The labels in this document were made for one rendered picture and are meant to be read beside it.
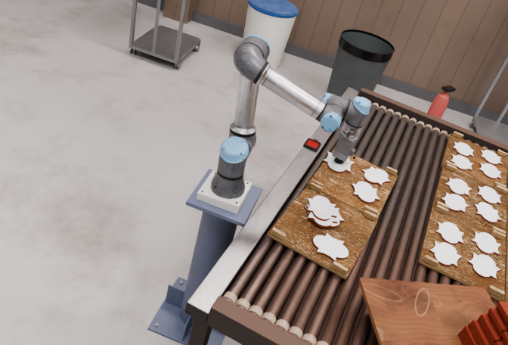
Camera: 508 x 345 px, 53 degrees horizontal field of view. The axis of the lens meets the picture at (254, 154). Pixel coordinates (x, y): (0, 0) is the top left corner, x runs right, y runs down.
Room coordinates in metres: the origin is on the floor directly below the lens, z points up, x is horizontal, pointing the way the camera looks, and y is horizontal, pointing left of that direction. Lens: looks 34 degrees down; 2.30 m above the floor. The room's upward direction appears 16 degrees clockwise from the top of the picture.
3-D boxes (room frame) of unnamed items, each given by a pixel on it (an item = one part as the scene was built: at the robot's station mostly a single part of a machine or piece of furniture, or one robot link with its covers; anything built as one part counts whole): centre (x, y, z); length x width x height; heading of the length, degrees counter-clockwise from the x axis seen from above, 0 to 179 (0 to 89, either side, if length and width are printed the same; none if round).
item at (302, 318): (1.99, -0.55, 0.90); 1.95 x 0.05 x 0.05; 164
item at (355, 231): (1.63, -0.37, 0.93); 0.41 x 0.35 x 0.02; 160
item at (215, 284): (2.07, -0.24, 0.89); 2.08 x 0.09 x 0.06; 164
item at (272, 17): (5.13, 0.22, 0.33); 0.53 x 0.53 x 0.65
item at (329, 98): (1.83, -0.26, 1.38); 0.11 x 0.11 x 0.08; 85
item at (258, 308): (2.03, -0.40, 0.90); 1.95 x 0.05 x 0.05; 164
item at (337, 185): (2.02, -0.50, 0.93); 0.41 x 0.35 x 0.02; 162
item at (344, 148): (1.83, -0.37, 1.22); 0.10 x 0.09 x 0.16; 72
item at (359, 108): (1.84, -0.36, 1.38); 0.09 x 0.08 x 0.11; 85
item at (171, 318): (1.73, 0.07, 0.44); 0.38 x 0.38 x 0.87; 82
